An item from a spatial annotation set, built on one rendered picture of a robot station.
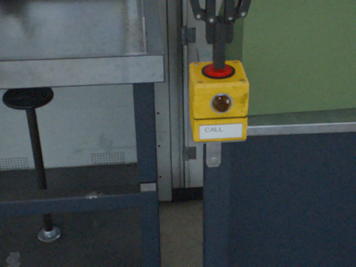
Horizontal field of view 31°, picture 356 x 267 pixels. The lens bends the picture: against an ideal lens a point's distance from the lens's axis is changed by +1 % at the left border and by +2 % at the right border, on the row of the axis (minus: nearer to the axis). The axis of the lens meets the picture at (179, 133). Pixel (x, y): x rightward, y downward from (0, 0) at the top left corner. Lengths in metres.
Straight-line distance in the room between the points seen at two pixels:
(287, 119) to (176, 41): 0.80
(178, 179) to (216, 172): 1.10
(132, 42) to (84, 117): 0.83
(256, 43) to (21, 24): 0.48
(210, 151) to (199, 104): 0.10
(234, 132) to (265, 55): 0.19
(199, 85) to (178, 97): 1.04
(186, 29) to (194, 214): 0.62
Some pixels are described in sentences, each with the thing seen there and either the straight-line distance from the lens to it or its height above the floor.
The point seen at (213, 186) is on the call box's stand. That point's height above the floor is 0.70.
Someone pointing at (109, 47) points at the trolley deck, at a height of 0.85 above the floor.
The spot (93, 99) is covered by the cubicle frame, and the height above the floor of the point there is 0.40.
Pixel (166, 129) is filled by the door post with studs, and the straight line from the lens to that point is 2.01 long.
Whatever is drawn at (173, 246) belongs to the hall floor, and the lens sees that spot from 1.99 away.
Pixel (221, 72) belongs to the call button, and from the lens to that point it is 0.94.
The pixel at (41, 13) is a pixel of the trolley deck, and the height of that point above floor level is 0.85.
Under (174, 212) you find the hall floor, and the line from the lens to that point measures 2.12.
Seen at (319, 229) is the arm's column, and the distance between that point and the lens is 1.28.
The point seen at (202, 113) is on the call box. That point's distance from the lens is 0.93.
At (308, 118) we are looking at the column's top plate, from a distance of 1.14.
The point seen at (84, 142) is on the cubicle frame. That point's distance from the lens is 2.03.
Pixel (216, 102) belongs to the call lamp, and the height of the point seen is 0.88.
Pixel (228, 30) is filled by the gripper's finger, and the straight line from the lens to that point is 0.92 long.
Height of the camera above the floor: 1.32
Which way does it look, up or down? 32 degrees down
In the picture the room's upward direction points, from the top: 1 degrees counter-clockwise
